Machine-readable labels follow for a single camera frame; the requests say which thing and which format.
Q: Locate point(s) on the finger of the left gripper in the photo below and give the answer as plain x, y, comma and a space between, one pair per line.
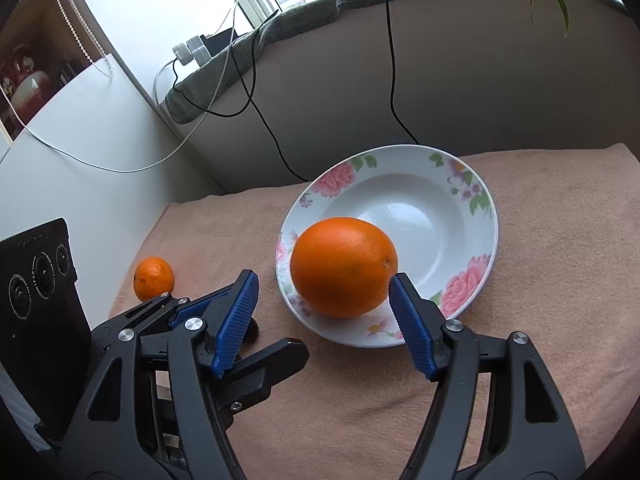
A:
241, 384
151, 322

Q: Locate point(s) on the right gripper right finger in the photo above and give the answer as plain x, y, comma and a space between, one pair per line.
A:
528, 432

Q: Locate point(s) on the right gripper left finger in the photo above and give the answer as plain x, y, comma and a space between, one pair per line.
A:
113, 434

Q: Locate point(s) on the medium tangerine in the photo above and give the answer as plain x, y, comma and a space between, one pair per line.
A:
152, 277

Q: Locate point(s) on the large orange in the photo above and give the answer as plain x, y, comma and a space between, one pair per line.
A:
342, 266

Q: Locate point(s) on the floral white plate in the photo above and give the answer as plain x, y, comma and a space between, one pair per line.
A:
435, 208

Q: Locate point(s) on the white power adapters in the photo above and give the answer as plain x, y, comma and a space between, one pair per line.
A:
194, 49

